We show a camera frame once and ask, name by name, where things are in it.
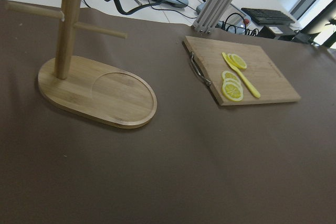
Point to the lemon slice under knife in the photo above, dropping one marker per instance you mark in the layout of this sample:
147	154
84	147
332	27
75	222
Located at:
230	59

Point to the upper lemon slice of row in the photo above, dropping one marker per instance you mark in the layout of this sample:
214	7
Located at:
229	75

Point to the lemon slice beside knife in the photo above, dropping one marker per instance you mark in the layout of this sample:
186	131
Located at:
240	63

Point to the middle lemon slice of row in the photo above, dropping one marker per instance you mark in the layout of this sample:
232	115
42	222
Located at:
231	80

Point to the yellow plastic knife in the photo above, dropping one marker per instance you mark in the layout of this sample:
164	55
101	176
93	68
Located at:
248	84

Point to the aluminium camera post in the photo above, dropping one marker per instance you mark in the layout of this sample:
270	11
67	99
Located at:
218	1

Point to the black keyboard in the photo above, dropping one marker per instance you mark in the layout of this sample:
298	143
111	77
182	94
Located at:
267	16

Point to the wooden cup storage rack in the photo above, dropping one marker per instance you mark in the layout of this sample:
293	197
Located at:
86	87

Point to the bamboo cutting board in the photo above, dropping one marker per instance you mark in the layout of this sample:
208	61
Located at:
260	71

